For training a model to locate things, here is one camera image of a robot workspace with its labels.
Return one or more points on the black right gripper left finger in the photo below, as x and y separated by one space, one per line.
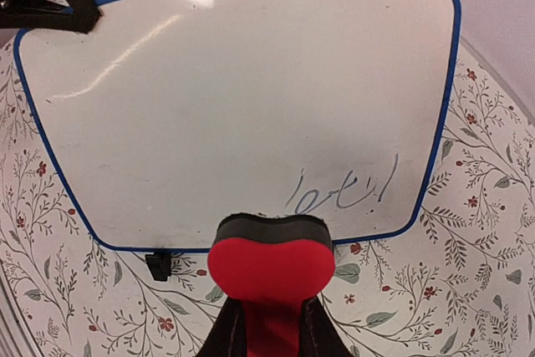
227 335

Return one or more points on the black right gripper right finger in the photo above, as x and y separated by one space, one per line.
318 336

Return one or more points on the red whiteboard eraser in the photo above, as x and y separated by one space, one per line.
271 266

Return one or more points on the blue-framed whiteboard with writing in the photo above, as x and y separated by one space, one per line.
172 115

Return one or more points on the black whiteboard stand foot left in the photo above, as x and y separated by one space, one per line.
159 265

